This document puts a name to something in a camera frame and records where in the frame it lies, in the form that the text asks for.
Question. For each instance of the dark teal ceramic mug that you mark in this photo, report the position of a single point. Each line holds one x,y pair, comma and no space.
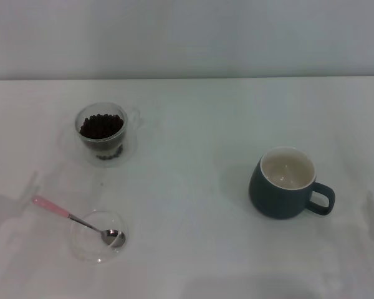
274,199

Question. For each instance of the pile of dark coffee beans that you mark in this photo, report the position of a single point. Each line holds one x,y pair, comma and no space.
101,126

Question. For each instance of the small clear glass dish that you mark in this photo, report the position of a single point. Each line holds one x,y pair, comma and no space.
87,246

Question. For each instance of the clear glass saucer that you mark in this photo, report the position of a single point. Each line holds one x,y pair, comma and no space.
130,152

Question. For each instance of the clear double-wall glass cup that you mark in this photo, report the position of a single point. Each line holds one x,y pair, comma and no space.
129,118

